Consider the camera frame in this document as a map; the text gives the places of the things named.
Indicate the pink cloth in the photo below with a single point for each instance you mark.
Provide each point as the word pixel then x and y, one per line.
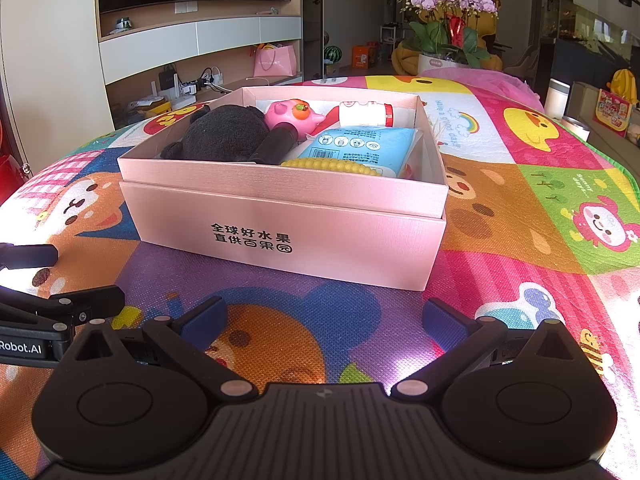
pixel 480 79

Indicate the yellow box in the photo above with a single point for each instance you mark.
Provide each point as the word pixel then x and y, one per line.
pixel 160 107

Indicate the red container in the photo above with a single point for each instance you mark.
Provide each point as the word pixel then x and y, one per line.
pixel 7 175

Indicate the white wall socket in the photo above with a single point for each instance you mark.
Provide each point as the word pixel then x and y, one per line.
pixel 186 7

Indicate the orange box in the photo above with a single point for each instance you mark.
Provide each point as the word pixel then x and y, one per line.
pixel 362 56

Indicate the yellow plush backpack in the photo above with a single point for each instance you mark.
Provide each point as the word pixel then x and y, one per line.
pixel 625 82

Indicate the white power strip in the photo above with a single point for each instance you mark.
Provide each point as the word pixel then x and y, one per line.
pixel 210 78

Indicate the white wall cabinet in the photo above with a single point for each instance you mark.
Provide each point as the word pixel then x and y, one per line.
pixel 200 40

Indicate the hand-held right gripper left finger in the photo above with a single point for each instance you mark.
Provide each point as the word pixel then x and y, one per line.
pixel 205 321

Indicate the black plush toy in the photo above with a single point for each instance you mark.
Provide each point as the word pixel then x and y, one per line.
pixel 220 135

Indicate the white thermos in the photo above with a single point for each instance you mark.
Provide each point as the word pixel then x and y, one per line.
pixel 557 97

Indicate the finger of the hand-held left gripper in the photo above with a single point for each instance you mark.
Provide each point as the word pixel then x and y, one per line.
pixel 27 256
pixel 75 304

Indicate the pink gift bag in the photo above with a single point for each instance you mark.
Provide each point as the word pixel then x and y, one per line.
pixel 275 60

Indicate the black cylinder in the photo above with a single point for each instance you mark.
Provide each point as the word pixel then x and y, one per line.
pixel 272 147

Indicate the watermelon ball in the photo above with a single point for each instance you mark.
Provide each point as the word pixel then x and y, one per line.
pixel 330 53

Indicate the colourful cartoon bag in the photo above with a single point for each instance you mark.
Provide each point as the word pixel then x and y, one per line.
pixel 614 110

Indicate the blue tissue packet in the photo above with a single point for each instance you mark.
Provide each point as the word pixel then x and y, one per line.
pixel 360 147

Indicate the large yellow plush bear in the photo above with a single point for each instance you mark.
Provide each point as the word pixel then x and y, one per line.
pixel 492 40

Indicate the colourful cartoon play mat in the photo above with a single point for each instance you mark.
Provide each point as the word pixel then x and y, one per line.
pixel 525 200

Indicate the small white bottle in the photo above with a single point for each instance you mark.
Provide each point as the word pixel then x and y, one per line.
pixel 367 113

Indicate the potted purple orchid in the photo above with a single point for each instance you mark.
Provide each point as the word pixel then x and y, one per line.
pixel 450 25

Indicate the white cup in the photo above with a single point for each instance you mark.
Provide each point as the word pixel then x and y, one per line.
pixel 575 127

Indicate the pink pig toy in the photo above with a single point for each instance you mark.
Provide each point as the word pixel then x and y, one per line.
pixel 295 117

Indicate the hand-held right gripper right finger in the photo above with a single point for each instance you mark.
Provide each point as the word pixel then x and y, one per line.
pixel 440 319

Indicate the pink cardboard box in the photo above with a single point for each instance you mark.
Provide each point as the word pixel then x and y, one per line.
pixel 280 230

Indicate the yellow toy corn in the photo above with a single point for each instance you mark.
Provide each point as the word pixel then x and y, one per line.
pixel 332 167

